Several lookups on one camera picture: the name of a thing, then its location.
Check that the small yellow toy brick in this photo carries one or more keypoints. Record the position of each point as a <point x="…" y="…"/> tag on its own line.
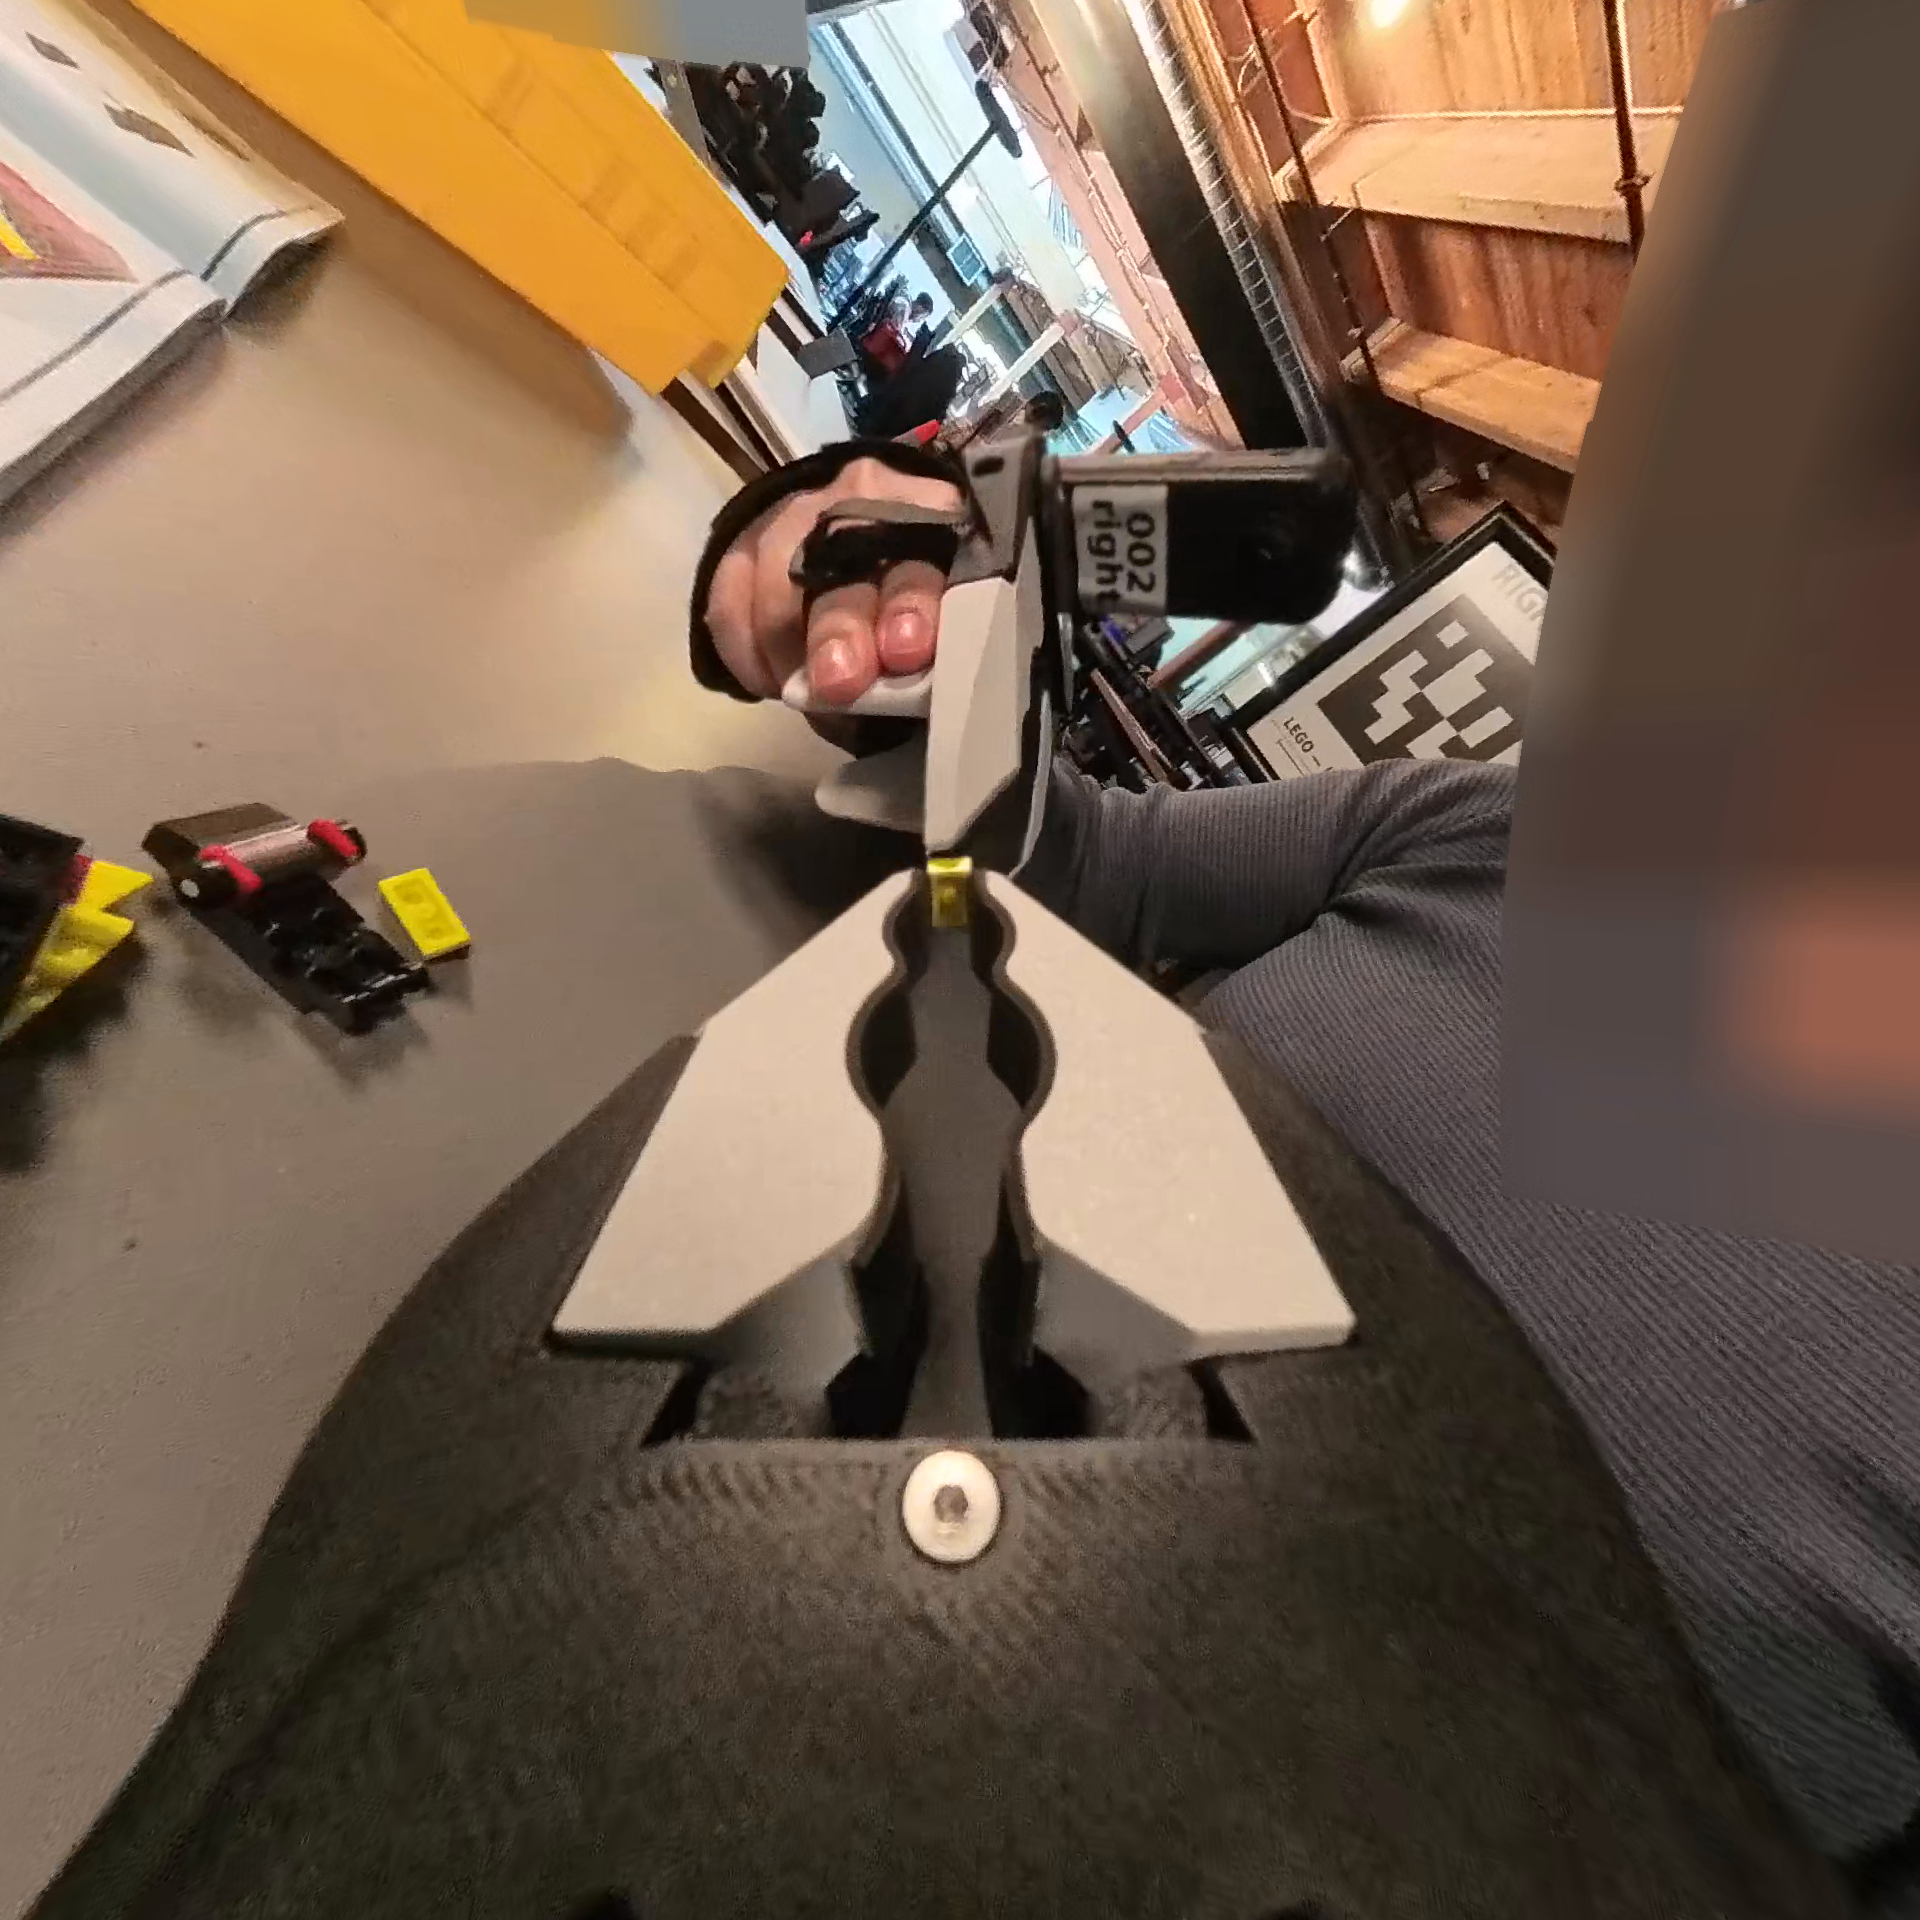
<point x="949" y="896"/>

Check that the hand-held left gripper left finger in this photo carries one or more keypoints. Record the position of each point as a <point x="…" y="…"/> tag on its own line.
<point x="749" y="1185"/>

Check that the red yellow black brick assembly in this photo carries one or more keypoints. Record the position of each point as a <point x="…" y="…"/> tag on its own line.
<point x="60" y="931"/>

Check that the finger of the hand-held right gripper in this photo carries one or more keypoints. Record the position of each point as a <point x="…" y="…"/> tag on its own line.
<point x="984" y="705"/>
<point x="1049" y="720"/>

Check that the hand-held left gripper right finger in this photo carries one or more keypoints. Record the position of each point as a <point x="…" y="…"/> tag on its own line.
<point x="1185" y="1185"/>

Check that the black brick assembly red pins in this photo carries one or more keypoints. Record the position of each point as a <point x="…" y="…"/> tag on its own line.
<point x="284" y="915"/>

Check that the open instruction booklet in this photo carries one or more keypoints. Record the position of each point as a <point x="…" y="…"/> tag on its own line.
<point x="90" y="255"/>

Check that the person's right hand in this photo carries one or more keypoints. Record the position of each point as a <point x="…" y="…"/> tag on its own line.
<point x="764" y="599"/>

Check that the black framed tag sign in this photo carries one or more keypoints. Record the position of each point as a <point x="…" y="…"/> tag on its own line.
<point x="1425" y="676"/>

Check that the person's grey sweater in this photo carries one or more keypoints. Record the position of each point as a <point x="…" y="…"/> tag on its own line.
<point x="1650" y="1425"/>

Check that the yellow toy plate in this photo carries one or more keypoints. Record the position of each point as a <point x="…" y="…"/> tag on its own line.
<point x="425" y="915"/>

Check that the yellow plastic bin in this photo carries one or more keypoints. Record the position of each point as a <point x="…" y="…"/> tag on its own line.
<point x="495" y="165"/>

